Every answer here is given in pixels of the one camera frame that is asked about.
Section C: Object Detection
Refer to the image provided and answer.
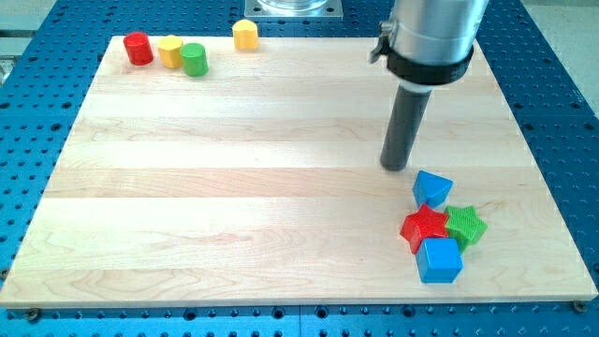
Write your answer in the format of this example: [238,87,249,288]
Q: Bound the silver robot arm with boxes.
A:
[369,0,488,94]

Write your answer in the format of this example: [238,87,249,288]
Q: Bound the blue triangle block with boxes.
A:
[412,170,454,209]

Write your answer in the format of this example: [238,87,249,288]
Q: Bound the yellow hexagon block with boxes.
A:
[157,35,183,69]

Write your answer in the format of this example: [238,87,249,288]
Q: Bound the wooden board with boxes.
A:
[1,36,597,309]

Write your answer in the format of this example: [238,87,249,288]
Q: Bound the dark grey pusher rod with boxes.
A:
[380,85,431,171]

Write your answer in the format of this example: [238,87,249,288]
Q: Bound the red star block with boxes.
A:
[400,203,449,255]

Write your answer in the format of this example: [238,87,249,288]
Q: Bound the green cylinder block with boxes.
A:
[180,43,209,77]

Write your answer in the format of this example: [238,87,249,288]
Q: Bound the blue cube block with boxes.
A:
[416,238,463,284]

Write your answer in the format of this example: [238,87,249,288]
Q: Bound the green star block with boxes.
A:
[445,206,488,253]

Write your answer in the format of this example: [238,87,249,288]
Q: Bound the red cylinder block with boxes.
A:
[124,32,153,66]

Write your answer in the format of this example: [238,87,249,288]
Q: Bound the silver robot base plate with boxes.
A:
[243,0,343,19]

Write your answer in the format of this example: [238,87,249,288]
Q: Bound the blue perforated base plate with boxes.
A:
[1,1,598,336]

